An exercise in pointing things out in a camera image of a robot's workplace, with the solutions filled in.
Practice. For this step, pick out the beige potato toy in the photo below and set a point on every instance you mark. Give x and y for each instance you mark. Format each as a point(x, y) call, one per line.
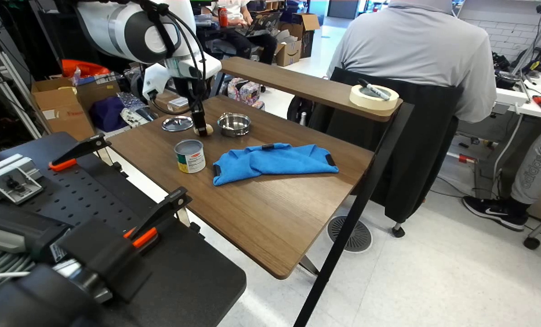
point(209, 130)

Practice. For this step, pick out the aluminium extrusion rail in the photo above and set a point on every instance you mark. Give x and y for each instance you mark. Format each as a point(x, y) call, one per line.
point(4, 168)

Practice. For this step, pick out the black orange bar clamp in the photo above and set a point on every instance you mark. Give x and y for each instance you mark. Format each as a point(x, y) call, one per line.
point(155, 221)
point(80, 152)

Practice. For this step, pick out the small metal pot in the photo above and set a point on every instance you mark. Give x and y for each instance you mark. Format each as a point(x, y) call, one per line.
point(233, 124)

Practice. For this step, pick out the aluminium tripod frame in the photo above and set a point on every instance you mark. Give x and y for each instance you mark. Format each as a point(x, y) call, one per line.
point(0, 84)

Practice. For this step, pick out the black device on plate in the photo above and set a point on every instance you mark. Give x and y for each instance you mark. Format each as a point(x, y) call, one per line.
point(17, 184)

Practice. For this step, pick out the black perforated mounting board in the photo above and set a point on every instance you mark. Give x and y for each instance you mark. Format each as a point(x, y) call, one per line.
point(100, 242)

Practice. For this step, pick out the blue folded shirt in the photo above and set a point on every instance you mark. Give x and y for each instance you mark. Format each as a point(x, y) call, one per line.
point(271, 163)

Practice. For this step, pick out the grey round floor base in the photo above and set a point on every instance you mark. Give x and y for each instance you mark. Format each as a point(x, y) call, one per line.
point(356, 237)

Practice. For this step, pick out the seated person in background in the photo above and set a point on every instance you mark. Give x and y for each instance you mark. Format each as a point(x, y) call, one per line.
point(240, 28)

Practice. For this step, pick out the purple bag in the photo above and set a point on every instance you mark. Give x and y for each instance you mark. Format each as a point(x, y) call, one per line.
point(108, 113)

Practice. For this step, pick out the white desk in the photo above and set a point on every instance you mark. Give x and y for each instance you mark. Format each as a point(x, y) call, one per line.
point(534, 108)

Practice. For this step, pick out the floral patterned bag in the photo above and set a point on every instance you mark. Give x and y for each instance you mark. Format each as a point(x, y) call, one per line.
point(246, 92)

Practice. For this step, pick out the small brown cardboard box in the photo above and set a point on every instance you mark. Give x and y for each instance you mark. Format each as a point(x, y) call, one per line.
point(173, 103)

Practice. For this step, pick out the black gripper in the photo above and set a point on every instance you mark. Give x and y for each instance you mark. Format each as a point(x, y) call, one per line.
point(198, 92)

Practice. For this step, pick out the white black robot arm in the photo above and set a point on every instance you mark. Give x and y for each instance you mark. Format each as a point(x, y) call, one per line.
point(131, 30)

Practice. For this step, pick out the black metal frame leg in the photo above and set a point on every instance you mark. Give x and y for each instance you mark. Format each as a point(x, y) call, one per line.
point(354, 212)

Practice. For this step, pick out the person in grey shirt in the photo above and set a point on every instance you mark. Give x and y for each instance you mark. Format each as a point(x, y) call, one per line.
point(416, 48)

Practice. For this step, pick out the labelled tin can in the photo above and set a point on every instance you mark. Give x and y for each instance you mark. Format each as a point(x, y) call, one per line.
point(189, 157)

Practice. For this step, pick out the grey trouser leg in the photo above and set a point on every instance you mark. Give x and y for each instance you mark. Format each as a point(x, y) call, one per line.
point(540, 166)

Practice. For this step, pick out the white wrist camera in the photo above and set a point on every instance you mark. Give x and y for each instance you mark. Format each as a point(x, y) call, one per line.
point(155, 83)

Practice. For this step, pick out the large open cardboard box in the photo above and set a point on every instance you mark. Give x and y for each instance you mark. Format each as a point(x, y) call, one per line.
point(62, 110)

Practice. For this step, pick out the small dish with contents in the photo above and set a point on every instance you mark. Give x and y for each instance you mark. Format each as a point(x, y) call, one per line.
point(177, 124)

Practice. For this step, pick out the orange plastic object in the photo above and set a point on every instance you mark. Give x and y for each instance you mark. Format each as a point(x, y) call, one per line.
point(82, 66)

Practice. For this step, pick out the roll of masking tape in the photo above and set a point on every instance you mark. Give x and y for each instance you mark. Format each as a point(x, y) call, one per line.
point(373, 101)

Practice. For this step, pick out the black sneaker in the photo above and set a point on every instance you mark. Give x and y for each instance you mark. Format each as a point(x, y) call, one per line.
point(494, 212)

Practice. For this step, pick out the metal leg with caster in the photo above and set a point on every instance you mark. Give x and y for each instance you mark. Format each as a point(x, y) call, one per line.
point(540, 230)

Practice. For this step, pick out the raised wooden shelf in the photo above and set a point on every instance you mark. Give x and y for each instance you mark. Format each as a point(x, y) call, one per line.
point(295, 83)

